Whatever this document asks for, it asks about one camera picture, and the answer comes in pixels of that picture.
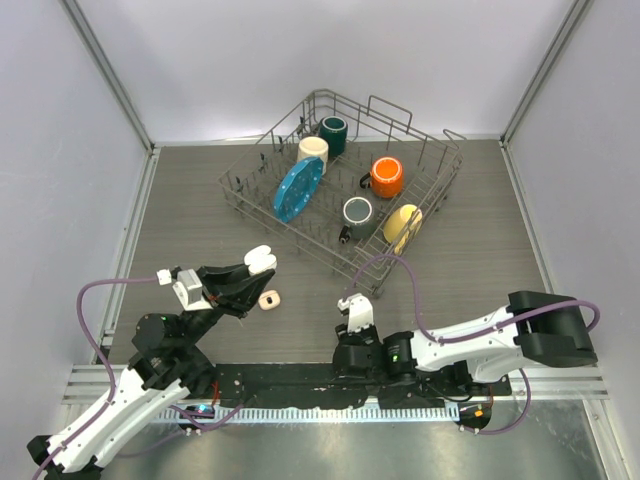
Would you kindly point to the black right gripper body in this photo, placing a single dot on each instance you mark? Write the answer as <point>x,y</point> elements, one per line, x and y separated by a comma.
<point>364,337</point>

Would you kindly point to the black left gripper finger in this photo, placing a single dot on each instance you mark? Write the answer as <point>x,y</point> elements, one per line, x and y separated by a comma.
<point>257,284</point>
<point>214,279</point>

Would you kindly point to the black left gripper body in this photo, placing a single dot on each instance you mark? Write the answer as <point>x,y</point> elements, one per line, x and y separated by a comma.
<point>213,301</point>

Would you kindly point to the beige earbud charging case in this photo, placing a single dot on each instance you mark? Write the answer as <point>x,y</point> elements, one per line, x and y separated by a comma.
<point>269,300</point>

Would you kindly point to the white earbud case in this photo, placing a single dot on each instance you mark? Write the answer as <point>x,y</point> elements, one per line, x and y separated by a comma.
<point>260,259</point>

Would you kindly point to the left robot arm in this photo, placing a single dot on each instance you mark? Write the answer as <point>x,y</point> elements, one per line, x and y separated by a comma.
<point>168,366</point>

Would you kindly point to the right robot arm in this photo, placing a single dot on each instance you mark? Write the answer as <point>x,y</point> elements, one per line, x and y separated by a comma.
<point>534,328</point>

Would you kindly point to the blue polka dot plate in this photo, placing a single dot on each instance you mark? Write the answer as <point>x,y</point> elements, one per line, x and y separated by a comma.
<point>297,188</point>

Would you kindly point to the yellow mug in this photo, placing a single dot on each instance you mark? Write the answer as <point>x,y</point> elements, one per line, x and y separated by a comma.
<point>402,226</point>

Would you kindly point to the cream ribbed mug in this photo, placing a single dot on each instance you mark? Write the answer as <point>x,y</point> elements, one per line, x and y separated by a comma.
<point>313,146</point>

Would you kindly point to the dark teal mug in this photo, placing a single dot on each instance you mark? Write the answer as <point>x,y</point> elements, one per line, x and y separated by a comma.
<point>333,130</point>

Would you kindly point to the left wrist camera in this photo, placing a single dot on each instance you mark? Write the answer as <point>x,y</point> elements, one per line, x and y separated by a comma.
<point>187,287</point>

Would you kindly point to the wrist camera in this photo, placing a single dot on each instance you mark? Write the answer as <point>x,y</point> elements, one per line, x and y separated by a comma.
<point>187,287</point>
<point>359,312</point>

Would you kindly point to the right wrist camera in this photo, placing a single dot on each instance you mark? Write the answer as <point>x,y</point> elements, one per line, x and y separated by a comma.
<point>359,312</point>

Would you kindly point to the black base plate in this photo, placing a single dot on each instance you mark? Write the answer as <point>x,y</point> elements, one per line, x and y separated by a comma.
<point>315,385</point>

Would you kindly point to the white slotted cable duct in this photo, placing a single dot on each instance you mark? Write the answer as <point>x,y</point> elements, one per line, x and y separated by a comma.
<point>370,412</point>

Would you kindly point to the grey mug black handle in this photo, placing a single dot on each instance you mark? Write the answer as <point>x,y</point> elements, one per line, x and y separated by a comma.
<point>358,218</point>

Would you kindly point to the grey wire dish rack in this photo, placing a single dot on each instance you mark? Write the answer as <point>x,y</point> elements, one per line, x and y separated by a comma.
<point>377,128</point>

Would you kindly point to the orange mug black handle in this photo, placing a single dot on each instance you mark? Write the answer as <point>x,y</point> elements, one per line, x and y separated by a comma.
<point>385,178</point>

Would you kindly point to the left aluminium frame post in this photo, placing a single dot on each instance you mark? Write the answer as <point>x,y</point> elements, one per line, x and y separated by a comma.
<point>88,37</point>

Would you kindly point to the aluminium frame post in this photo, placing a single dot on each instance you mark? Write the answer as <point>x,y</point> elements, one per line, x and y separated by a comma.
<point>569,24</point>
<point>88,37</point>

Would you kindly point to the right aluminium frame post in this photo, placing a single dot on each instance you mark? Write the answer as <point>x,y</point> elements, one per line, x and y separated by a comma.
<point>569,24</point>

